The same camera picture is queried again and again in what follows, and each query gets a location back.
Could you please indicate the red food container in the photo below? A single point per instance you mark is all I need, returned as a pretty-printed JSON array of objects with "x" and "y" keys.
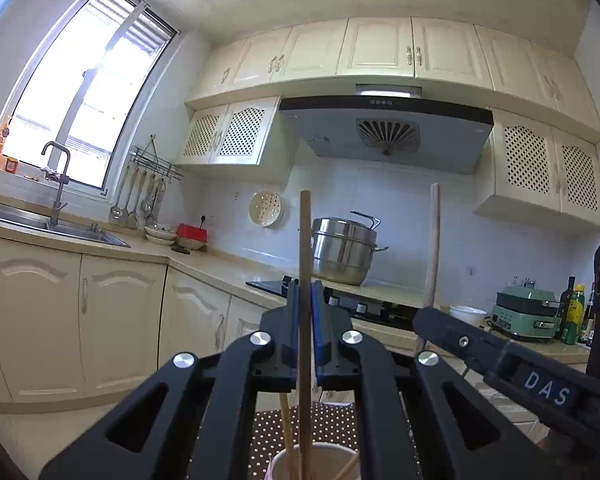
[{"x": 191, "y": 231}]

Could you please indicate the wide lattice door cabinet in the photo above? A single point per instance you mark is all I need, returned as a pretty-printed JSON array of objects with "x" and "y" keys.
[{"x": 530, "y": 165}]

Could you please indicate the hanging steel skimmer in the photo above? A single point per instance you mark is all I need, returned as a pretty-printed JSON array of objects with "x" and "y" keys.
[{"x": 152, "y": 205}]

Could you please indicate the black gas cooktop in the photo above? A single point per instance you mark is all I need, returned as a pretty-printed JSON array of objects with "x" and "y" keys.
[{"x": 265, "y": 287}]

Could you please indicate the grey kitchen faucet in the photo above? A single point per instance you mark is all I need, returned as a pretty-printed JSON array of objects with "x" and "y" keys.
[{"x": 60, "y": 195}]

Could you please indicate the kitchen window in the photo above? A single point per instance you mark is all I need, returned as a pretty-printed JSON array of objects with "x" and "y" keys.
[{"x": 80, "y": 90}]

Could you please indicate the steel steamer pot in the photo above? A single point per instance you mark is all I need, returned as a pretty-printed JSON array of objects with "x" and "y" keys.
[{"x": 342, "y": 255}]

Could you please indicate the small red jar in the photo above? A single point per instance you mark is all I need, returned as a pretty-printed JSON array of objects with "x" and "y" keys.
[{"x": 12, "y": 165}]

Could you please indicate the dark olive oil bottle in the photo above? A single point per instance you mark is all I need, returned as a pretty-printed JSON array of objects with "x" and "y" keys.
[{"x": 566, "y": 300}]

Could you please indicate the steel double sink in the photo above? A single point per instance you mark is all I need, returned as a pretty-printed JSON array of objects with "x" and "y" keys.
[{"x": 55, "y": 225}]

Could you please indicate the double wall socket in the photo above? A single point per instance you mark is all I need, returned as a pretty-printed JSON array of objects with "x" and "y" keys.
[{"x": 524, "y": 280}]

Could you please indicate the dark sauce bottle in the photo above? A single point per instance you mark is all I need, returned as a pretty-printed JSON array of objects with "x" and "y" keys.
[{"x": 589, "y": 317}]

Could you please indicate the yellow capped green bottle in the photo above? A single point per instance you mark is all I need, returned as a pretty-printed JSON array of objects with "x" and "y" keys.
[{"x": 575, "y": 317}]

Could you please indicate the cream upper wall cabinets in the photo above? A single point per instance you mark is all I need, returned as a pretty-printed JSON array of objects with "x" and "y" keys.
[{"x": 380, "y": 50}]

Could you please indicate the single wooden chopstick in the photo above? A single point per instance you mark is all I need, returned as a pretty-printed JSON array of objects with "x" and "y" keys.
[
  {"x": 431, "y": 240},
  {"x": 305, "y": 260}
]

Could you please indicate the small lattice door cabinet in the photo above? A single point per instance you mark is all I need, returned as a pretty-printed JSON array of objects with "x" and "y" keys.
[{"x": 240, "y": 132}]

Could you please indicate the round cream colander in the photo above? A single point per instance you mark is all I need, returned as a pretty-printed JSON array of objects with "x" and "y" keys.
[{"x": 265, "y": 208}]

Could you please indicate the wall utensil rack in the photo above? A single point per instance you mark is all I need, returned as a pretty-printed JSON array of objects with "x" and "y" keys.
[{"x": 155, "y": 162}]

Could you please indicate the bunch of wooden chopsticks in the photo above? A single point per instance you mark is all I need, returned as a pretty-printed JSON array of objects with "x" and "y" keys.
[{"x": 286, "y": 435}]

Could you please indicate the white bowl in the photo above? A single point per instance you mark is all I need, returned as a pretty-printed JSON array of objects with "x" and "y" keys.
[{"x": 467, "y": 316}]

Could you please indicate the stacked white bowls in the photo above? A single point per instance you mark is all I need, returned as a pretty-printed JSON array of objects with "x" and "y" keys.
[{"x": 159, "y": 236}]

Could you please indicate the green electric cooker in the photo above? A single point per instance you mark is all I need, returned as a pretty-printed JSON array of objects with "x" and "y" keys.
[{"x": 522, "y": 315}]

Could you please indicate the grey range hood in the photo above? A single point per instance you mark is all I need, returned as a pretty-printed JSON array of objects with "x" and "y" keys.
[{"x": 330, "y": 130}]

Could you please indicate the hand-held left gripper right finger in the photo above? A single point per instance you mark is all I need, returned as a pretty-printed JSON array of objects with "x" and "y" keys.
[{"x": 319, "y": 335}]

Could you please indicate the pink cup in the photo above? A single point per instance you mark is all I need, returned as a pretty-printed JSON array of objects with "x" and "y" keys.
[{"x": 325, "y": 455}]

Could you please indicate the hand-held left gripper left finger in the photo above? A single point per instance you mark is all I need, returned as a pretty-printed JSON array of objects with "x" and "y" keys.
[{"x": 293, "y": 345}]

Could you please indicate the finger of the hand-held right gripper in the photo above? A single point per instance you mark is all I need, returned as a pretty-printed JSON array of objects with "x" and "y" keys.
[{"x": 455, "y": 337}]

